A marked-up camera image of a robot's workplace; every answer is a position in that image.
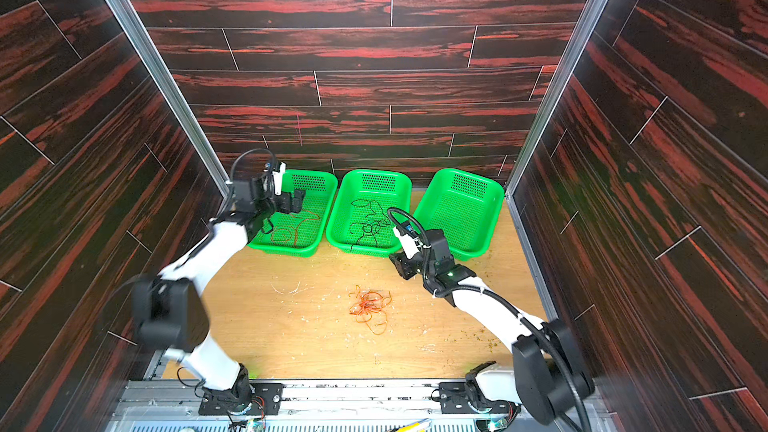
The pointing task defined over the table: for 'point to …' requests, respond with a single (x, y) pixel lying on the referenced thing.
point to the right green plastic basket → (465, 207)
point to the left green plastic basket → (301, 233)
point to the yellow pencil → (418, 426)
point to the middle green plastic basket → (392, 189)
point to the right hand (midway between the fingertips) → (404, 248)
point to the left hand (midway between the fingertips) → (292, 187)
